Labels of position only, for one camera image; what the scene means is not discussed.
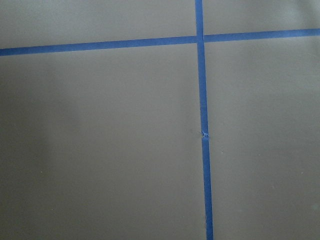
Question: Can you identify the blue tape strip crosswise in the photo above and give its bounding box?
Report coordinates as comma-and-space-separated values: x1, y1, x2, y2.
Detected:
0, 28, 320, 56

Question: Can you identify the blue tape strip lengthwise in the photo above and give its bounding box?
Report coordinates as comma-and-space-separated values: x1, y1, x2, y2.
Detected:
195, 0, 214, 240

